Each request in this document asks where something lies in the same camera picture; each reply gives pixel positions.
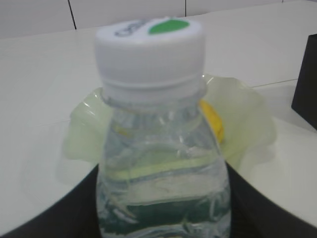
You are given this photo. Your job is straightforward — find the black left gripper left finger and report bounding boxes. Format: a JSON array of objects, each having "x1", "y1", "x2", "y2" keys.
[{"x1": 1, "y1": 166, "x2": 101, "y2": 238}]

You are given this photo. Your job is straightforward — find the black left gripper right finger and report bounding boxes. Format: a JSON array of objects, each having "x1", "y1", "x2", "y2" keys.
[{"x1": 226, "y1": 164, "x2": 317, "y2": 238}]

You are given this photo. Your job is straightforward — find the clear plastic water bottle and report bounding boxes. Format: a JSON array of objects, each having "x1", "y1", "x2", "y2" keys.
[{"x1": 95, "y1": 17, "x2": 231, "y2": 238}]

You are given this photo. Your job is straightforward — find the yellow pear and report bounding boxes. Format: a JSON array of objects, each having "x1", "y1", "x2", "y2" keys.
[{"x1": 200, "y1": 100, "x2": 224, "y2": 143}]

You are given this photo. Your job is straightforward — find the green glass wavy plate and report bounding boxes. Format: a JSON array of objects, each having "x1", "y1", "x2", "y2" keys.
[{"x1": 62, "y1": 74, "x2": 276, "y2": 170}]

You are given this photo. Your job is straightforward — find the black square pen holder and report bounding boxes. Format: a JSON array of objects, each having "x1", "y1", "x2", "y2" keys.
[{"x1": 291, "y1": 34, "x2": 317, "y2": 128}]

